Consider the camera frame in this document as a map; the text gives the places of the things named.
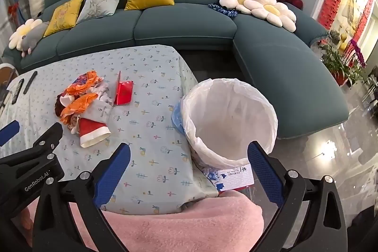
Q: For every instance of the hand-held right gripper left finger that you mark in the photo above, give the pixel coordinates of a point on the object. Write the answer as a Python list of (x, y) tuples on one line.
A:
[(113, 172)]

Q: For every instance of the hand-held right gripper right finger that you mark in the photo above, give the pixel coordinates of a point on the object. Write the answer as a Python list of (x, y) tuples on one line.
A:
[(264, 172)]

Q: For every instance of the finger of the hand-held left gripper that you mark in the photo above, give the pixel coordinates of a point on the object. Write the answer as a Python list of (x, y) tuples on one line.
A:
[(50, 138), (9, 132)]

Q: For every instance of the dark red scrunchie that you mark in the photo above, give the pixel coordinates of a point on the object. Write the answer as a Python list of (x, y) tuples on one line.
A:
[(60, 107)]

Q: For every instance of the red paper cup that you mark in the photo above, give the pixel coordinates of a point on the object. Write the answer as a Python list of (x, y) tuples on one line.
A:
[(93, 129)]

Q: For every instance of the plain orange plastic bag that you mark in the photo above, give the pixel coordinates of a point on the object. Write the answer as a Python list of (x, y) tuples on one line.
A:
[(79, 106)]

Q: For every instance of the grey cloth pouch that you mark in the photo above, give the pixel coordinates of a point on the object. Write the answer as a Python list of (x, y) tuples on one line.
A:
[(102, 110)]

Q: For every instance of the white plastic bag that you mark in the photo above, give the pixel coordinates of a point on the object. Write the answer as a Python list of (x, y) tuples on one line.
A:
[(230, 122)]

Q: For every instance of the orange bag with blue print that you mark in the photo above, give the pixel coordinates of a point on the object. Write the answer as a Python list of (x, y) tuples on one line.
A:
[(85, 82)]

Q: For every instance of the white paper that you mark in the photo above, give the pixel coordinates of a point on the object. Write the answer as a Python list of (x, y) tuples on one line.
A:
[(103, 92)]

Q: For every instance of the red paper packet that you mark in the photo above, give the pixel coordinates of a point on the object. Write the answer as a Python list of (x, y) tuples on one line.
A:
[(122, 92)]

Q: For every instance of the white and blue box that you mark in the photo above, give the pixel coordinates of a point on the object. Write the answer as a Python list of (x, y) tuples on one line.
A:
[(236, 178)]

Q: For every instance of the black buttoned remote control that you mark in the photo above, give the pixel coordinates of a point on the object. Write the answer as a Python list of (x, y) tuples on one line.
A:
[(17, 91)]

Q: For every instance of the slim black remote control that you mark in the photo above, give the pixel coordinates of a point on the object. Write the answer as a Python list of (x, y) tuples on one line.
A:
[(30, 82)]

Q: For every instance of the white wooden chair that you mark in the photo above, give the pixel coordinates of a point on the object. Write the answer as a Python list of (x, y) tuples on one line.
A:
[(6, 75)]

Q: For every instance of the blue plastic bag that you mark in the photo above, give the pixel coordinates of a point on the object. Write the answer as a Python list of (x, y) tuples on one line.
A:
[(177, 119)]

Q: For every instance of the light blue floral tablecloth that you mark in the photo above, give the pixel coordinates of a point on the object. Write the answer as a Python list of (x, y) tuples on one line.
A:
[(153, 98)]

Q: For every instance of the pink fleece blanket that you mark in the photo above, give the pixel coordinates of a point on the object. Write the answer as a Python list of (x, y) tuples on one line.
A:
[(183, 228)]

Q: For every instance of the grey plush toy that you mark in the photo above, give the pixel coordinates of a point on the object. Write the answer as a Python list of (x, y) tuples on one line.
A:
[(34, 38)]

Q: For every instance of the small yellow embroidered cushion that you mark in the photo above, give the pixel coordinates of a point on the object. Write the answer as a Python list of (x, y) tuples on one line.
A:
[(62, 15)]

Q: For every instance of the potted green plant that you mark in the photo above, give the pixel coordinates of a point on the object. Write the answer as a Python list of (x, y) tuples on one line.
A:
[(335, 63)]

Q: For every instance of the light blue floral cushion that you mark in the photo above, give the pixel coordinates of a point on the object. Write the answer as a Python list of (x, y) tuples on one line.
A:
[(100, 4)]

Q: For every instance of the purple orchid plant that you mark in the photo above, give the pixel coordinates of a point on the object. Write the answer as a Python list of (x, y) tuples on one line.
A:
[(358, 55)]

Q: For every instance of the teal sectional sofa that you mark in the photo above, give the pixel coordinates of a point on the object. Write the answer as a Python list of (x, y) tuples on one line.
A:
[(183, 27)]

